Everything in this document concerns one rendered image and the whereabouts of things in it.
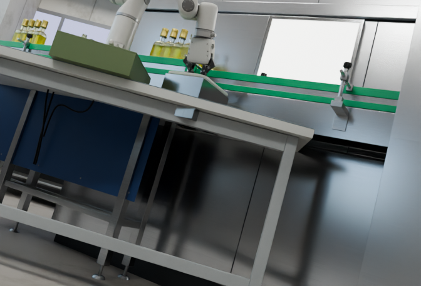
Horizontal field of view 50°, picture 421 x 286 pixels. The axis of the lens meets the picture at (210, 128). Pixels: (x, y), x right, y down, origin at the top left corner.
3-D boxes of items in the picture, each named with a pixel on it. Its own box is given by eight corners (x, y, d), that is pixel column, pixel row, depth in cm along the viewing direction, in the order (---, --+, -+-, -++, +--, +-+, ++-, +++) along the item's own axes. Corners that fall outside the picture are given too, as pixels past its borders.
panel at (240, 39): (347, 97, 188) (365, 22, 193) (346, 94, 185) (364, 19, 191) (170, 74, 232) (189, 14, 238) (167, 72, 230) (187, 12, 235)
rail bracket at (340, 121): (346, 132, 164) (359, 75, 168) (336, 119, 150) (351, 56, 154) (332, 130, 167) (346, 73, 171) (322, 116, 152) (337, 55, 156)
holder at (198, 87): (228, 121, 185) (234, 102, 187) (197, 98, 162) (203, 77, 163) (193, 114, 194) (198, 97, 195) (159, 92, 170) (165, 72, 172)
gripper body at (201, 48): (219, 38, 178) (214, 66, 179) (197, 35, 183) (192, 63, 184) (210, 34, 172) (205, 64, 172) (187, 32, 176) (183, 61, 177)
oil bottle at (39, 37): (36, 67, 262) (52, 23, 266) (28, 64, 257) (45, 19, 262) (29, 67, 265) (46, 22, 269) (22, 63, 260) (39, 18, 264)
